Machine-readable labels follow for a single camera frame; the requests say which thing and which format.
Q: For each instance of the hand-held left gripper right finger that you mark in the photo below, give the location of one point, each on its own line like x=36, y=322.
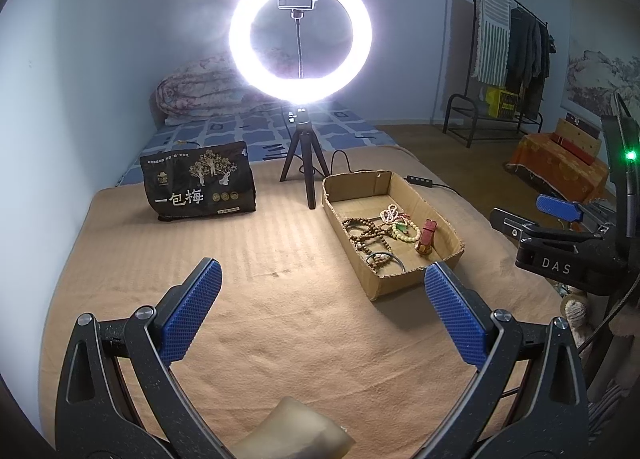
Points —
x=457, y=314

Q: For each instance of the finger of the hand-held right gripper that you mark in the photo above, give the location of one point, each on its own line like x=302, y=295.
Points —
x=557, y=206
x=520, y=226

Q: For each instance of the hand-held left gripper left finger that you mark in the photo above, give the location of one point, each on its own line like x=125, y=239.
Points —
x=192, y=309

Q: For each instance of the cardboard box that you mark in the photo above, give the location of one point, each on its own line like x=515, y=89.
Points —
x=395, y=284

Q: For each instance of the dark thin bangle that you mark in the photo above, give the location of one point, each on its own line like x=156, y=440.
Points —
x=400, y=261

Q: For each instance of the orange cloth covered furniture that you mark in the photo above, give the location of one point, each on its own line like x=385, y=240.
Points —
x=550, y=169

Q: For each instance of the red flat box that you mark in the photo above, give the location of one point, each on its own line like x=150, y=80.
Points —
x=575, y=148

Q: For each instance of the yellow crate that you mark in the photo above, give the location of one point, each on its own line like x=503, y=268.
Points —
x=502, y=101

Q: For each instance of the black printed snack bag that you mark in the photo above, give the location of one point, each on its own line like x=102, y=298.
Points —
x=200, y=179

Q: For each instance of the black clothes rack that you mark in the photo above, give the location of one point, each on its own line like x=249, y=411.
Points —
x=457, y=109

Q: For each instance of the dark hanging clothes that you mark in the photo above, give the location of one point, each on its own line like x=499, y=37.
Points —
x=530, y=54

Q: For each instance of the beige translucent object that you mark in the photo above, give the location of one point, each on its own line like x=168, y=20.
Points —
x=295, y=431

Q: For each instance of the blue patterned bedsheet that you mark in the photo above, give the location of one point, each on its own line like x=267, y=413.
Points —
x=240, y=131

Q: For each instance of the striped towel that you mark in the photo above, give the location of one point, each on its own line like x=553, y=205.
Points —
x=492, y=34

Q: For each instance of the black tripod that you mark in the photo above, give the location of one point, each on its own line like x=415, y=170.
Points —
x=302, y=139

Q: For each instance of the folded floral quilt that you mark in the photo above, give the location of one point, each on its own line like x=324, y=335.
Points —
x=200, y=89

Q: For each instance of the phone holder on gooseneck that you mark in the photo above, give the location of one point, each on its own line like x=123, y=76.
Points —
x=298, y=14

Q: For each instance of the landscape wall scroll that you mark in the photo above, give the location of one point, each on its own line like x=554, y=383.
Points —
x=600, y=74

